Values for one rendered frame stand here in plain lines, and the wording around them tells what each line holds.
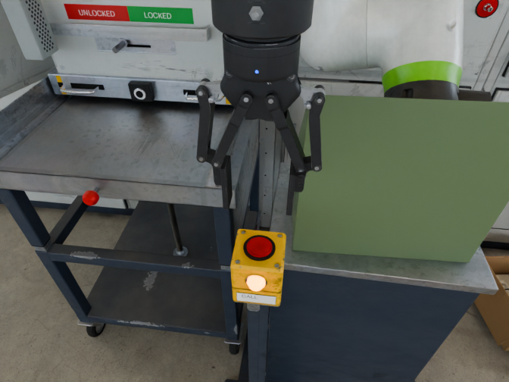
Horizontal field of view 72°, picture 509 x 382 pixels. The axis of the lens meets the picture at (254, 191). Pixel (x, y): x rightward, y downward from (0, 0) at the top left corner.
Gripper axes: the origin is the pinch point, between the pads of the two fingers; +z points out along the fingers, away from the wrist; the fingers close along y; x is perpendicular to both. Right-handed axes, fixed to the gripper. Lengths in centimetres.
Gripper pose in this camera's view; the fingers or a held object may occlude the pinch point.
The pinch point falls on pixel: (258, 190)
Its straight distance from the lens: 46.7
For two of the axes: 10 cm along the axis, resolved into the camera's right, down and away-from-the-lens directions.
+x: -1.2, 6.5, -7.5
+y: -9.9, -0.9, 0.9
